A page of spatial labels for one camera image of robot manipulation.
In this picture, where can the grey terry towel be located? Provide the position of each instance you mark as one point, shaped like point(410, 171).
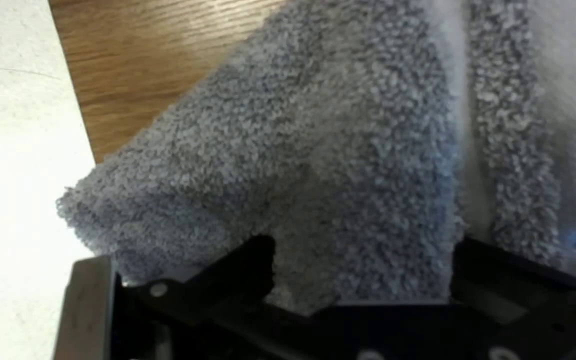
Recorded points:
point(341, 147)

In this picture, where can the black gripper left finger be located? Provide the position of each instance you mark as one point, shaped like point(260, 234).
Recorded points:
point(234, 293)

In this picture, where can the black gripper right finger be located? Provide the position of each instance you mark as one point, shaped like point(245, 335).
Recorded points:
point(521, 312)

